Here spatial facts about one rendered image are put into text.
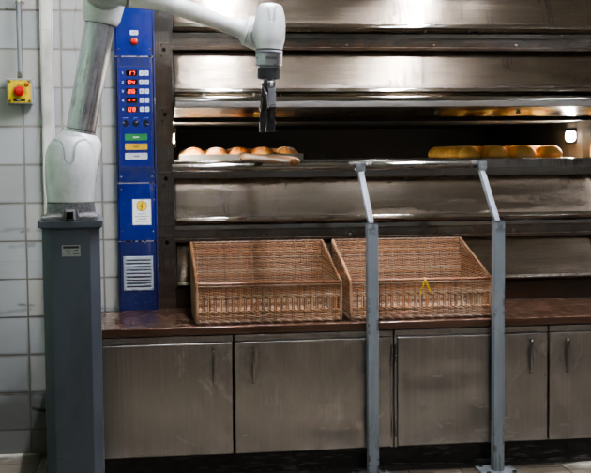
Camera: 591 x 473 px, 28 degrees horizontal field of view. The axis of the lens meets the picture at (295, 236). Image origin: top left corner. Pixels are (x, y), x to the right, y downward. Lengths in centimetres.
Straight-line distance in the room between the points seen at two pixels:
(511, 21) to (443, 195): 78
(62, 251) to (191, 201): 112
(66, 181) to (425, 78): 178
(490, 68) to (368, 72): 52
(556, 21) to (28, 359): 260
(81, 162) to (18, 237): 108
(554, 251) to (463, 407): 95
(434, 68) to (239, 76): 82
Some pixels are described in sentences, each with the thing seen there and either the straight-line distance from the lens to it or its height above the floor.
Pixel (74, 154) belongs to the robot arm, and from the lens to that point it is 383.
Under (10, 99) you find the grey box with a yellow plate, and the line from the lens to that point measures 477.
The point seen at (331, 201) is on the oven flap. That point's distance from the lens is 488.
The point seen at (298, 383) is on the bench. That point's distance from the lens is 439.
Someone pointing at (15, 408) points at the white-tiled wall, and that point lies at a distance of 494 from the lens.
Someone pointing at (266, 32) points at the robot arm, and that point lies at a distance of 391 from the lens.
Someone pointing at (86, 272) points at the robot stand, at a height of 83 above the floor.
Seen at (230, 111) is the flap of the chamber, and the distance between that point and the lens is 475.
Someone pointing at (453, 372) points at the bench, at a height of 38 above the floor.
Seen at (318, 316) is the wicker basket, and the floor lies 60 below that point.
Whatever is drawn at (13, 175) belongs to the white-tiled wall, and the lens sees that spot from 483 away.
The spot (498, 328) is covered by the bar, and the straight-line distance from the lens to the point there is 447.
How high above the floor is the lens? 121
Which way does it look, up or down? 4 degrees down
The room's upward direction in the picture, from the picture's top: 1 degrees counter-clockwise
